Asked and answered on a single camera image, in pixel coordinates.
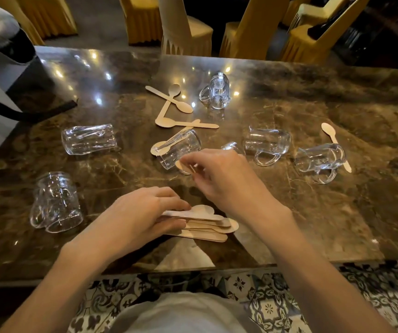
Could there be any wooden spoon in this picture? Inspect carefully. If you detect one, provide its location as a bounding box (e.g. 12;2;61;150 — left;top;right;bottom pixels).
145;85;194;114
150;119;201;157
185;218;240;234
175;160;197;176
155;118;220;130
321;122;352;174
186;218;232;228
155;83;181;124
161;205;225;222
165;229;228;243

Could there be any dark wooden cabinet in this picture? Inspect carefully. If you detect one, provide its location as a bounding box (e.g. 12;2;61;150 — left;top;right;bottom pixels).
333;0;398;70

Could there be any person's white shirt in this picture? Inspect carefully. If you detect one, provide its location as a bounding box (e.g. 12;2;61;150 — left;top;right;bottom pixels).
108;291;259;333

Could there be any black strap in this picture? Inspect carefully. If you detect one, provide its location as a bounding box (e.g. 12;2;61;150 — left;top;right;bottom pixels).
0;93;78;122

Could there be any yellow covered chair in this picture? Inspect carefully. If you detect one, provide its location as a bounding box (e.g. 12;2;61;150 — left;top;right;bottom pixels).
0;0;78;46
219;0;292;62
118;0;163;45
280;0;372;65
282;0;351;31

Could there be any person's left hand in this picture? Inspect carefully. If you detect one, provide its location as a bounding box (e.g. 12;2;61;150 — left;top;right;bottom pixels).
64;186;191;271

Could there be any person's right forearm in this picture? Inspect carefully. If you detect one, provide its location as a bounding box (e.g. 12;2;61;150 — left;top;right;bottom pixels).
251;209;395;333

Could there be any clear glass mug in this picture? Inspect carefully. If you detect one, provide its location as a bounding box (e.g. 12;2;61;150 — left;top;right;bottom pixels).
61;123;118;156
156;128;202;170
294;143;346;185
199;72;231;111
221;141;244;155
29;171;84;234
243;126;292;167

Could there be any beige covered chair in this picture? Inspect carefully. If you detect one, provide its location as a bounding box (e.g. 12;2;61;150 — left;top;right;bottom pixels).
157;0;214;57

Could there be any person's left forearm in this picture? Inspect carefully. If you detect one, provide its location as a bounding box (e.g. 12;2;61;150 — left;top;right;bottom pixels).
0;243;100;333

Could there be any person's right hand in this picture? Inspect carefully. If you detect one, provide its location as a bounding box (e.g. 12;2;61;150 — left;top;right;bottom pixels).
180;149;292;236

